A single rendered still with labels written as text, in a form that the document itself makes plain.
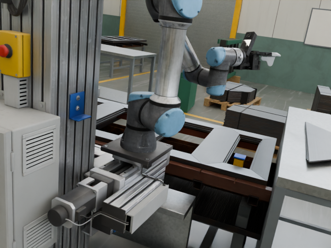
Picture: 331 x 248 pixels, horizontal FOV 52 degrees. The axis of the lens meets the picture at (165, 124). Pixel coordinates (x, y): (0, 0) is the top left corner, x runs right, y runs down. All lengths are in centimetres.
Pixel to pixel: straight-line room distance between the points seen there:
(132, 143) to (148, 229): 77
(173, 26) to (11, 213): 76
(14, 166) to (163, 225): 110
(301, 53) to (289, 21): 91
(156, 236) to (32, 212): 99
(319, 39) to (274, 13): 137
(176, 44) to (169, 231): 112
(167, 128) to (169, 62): 23
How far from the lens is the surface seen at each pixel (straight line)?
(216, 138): 223
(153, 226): 198
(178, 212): 168
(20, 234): 116
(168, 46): 117
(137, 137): 134
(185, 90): 575
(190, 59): 142
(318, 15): 993
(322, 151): 168
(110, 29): 1210
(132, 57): 491
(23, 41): 113
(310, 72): 998
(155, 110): 121
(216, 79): 138
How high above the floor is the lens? 157
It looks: 18 degrees down
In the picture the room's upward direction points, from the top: 7 degrees clockwise
